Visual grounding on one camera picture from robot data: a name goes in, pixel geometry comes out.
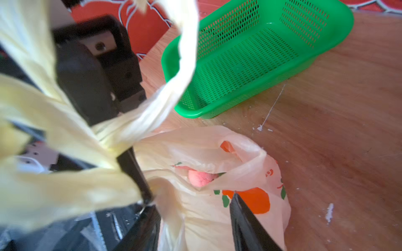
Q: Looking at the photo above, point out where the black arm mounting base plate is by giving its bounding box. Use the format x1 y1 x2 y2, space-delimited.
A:
1 204 141 251

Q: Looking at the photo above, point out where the green plastic basket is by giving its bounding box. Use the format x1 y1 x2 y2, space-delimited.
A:
175 0 354 119

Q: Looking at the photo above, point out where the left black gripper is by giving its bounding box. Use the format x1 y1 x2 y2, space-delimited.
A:
53 16 147 126

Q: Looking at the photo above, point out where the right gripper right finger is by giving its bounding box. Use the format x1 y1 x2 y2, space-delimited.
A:
229 193 281 251

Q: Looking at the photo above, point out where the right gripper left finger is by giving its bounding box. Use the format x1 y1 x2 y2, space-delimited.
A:
114 149 161 251

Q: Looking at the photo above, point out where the white orange-print plastic bag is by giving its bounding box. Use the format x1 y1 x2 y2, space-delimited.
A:
1 1 291 251

